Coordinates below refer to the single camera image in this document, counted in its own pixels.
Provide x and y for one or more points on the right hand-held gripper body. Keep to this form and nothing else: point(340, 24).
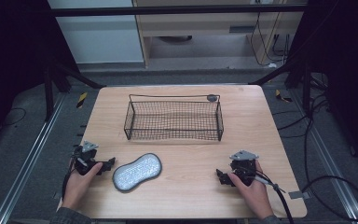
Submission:
point(245, 166)

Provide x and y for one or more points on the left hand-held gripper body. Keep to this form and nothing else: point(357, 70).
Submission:
point(84, 157)

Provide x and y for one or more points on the person's left hand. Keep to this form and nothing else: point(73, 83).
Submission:
point(80, 185)

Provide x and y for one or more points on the person's right hand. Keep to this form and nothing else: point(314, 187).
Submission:
point(254, 194)

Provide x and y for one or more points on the grey oval scrubbing pad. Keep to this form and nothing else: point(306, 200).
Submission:
point(136, 172)

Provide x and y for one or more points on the yellow black striped tape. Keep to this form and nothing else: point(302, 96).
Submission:
point(81, 100)
point(280, 95)

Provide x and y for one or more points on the grey tape strip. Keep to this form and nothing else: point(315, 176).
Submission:
point(298, 195)

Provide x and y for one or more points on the black metal stand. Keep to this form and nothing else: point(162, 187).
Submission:
point(59, 77)
point(295, 74)

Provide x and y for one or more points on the white cabinet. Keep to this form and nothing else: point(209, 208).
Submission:
point(99, 34)

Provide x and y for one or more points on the light wooden desk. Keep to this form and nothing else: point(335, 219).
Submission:
point(199, 25)

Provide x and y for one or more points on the aluminium floor rail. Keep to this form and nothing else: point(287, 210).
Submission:
point(332, 168)
point(28, 161)

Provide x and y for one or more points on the black horizontal frame bar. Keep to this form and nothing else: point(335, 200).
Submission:
point(174, 10)

